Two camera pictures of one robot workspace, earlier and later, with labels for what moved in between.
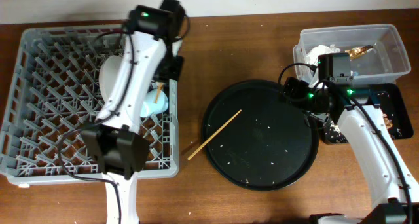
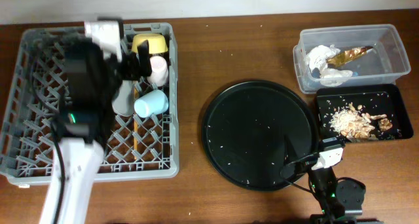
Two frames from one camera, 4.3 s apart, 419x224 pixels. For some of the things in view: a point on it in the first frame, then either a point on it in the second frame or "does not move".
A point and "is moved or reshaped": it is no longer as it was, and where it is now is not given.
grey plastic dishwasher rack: [55, 93] does not move
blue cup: [150, 107] does not move
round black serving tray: [271, 145] does not move
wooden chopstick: [201, 147] is moved or reshaped
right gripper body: [295, 91] to [306, 162]
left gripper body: [175, 70] to [130, 64]
